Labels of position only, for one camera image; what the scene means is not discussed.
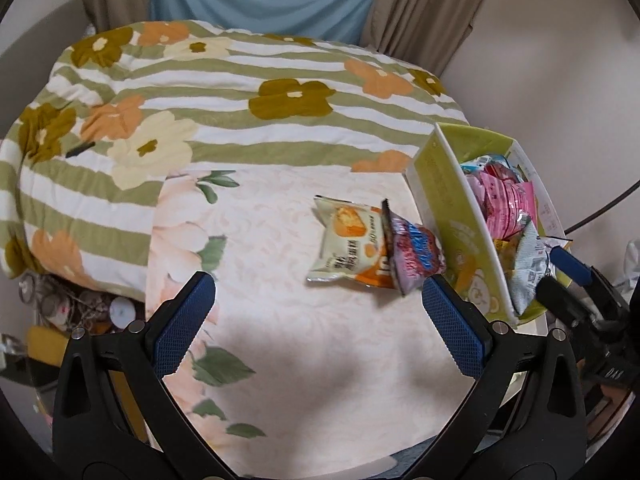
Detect silver snack bag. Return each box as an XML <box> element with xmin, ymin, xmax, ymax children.
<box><xmin>506</xmin><ymin>221</ymin><xmax>551</xmax><ymax>316</ymax></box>

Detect pink snack bag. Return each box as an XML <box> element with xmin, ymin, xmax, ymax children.
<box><xmin>461</xmin><ymin>155</ymin><xmax>537</xmax><ymax>240</ymax></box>

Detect green cardboard box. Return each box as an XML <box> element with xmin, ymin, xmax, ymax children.
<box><xmin>405</xmin><ymin>122</ymin><xmax>565</xmax><ymax>327</ymax></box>

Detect red blue snack bag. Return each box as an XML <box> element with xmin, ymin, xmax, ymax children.
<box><xmin>381</xmin><ymin>200</ymin><xmax>446</xmax><ymax>296</ymax></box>

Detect cream bread snack bag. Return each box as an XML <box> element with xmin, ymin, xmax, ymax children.
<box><xmin>307</xmin><ymin>195</ymin><xmax>395</xmax><ymax>289</ymax></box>

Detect green striped floral blanket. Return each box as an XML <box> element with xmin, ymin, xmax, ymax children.
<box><xmin>1</xmin><ymin>20</ymin><xmax>464</xmax><ymax>301</ymax></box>

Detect beige curtain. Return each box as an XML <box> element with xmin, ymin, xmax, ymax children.
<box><xmin>359</xmin><ymin>0</ymin><xmax>484</xmax><ymax>76</ymax></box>

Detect black cable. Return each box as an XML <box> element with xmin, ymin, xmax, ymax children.
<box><xmin>564</xmin><ymin>173</ymin><xmax>640</xmax><ymax>236</ymax></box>

